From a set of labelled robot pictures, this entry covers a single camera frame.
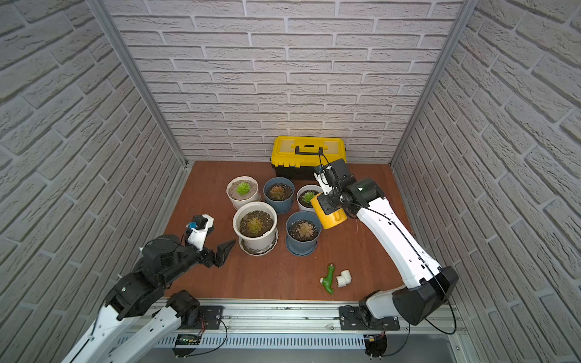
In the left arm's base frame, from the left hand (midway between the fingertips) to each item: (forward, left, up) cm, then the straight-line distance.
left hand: (222, 228), depth 69 cm
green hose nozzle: (-10, -35, -22) cm, 43 cm away
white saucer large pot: (+1, -8, -23) cm, 24 cm away
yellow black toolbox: (+39, -24, -6) cm, 47 cm away
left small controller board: (-26, +13, -27) cm, 40 cm away
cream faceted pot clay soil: (+20, +1, -13) cm, 24 cm away
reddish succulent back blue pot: (+24, -15, -13) cm, 31 cm away
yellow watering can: (+4, -34, -3) cm, 34 cm away
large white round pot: (+2, -12, -11) cm, 17 cm away
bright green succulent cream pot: (+25, -1, -12) cm, 28 cm away
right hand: (+11, -36, +2) cm, 38 cm away
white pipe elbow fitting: (-10, -41, -20) cm, 47 cm away
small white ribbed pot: (+15, -30, -13) cm, 36 cm away
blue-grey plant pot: (+19, -19, -15) cm, 30 cm away
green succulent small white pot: (+24, -28, -14) cm, 39 cm away
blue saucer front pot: (0, -26, -22) cm, 34 cm away
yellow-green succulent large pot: (+8, -8, -12) cm, 16 cm away
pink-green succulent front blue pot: (+7, -27, -14) cm, 31 cm away
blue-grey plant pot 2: (+1, -24, -13) cm, 27 cm away
